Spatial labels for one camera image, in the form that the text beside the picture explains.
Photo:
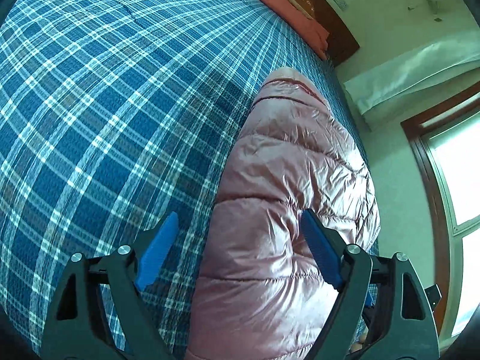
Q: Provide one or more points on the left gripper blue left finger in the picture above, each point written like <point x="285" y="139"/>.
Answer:
<point x="97" y="311"/>

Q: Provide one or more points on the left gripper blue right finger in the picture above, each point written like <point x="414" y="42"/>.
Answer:
<point x="355" y="274"/>

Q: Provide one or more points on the pink quilted down jacket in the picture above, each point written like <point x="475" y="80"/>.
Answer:
<point x="259" y="294"/>

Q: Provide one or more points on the right window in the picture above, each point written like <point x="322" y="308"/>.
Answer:
<point x="445" y="143"/>

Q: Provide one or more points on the green curtain right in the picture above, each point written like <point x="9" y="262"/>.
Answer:
<point x="415" y="70"/>

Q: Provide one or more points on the blue plaid bed sheet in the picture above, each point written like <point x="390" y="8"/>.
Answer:
<point x="116" y="112"/>

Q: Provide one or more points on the dark wooden headboard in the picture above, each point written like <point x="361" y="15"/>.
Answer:
<point x="341" y="42"/>

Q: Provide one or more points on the orange red pillow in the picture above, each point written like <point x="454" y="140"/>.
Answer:
<point x="309" y="30"/>

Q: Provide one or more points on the wall power socket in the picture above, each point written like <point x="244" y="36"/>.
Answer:
<point x="342" y="4"/>

